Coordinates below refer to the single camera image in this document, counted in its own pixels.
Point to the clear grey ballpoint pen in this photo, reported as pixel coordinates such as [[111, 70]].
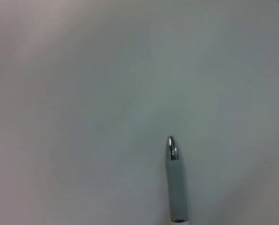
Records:
[[176, 182]]

